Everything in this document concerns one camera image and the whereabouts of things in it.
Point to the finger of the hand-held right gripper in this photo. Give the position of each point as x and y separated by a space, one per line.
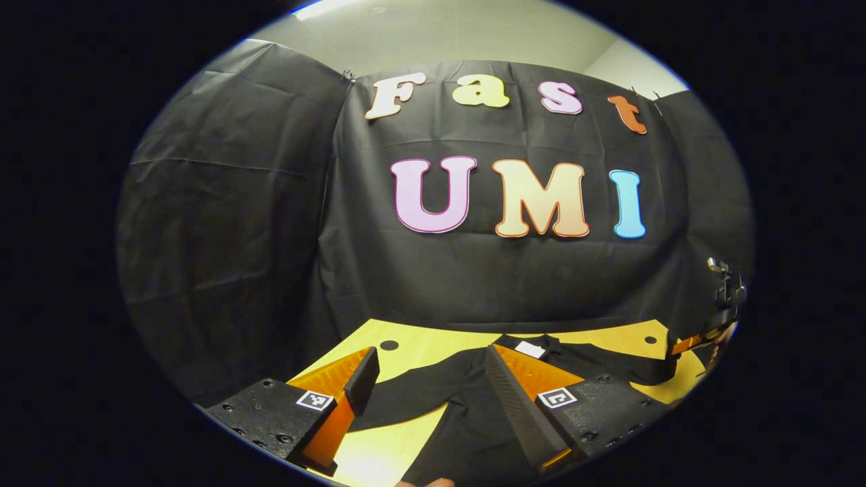
690 343

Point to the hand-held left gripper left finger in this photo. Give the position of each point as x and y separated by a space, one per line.
364 380

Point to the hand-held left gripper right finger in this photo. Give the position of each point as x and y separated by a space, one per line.
521 412

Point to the black button shirt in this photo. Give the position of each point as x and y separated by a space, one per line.
467 433

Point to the black backdrop cloth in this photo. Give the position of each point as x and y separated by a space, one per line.
237 237

